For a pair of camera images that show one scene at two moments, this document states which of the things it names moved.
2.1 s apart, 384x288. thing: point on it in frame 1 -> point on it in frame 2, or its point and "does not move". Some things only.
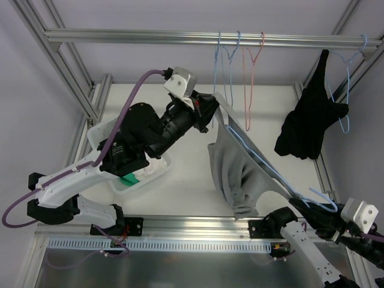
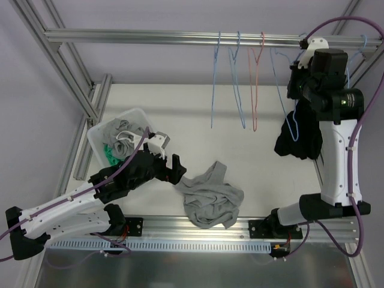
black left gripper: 201,111 -> 167,169
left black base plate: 130,227 does not move
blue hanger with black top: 315,209 -> 285,117
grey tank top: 244,174 -> 209,201
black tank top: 301,132 does not move
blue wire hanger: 223,49 -> 232,59
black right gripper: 327,224 -> 294,83
